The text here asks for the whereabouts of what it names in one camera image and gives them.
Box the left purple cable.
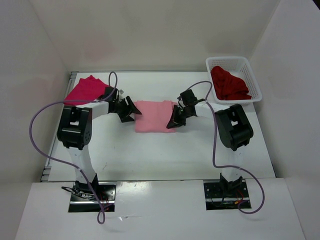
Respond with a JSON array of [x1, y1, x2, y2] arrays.
[[29, 71, 120, 225]]

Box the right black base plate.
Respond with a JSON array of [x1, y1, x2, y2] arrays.
[[203, 180, 252, 211]]

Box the white plastic basket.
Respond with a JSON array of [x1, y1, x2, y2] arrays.
[[205, 56, 263, 105]]

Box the dark red t shirt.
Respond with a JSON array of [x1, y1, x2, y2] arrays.
[[210, 66, 252, 101]]

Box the magenta red t shirt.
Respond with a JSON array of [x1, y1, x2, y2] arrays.
[[63, 75, 109, 106]]

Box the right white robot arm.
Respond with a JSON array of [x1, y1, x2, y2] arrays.
[[166, 89, 254, 197]]

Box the light pink t shirt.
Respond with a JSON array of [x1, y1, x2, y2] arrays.
[[134, 100, 177, 134]]

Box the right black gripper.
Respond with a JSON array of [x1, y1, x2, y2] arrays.
[[166, 104, 193, 128]]

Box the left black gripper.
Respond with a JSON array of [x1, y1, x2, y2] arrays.
[[112, 96, 141, 123]]

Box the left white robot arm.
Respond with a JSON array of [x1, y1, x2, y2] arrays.
[[57, 86, 142, 200]]

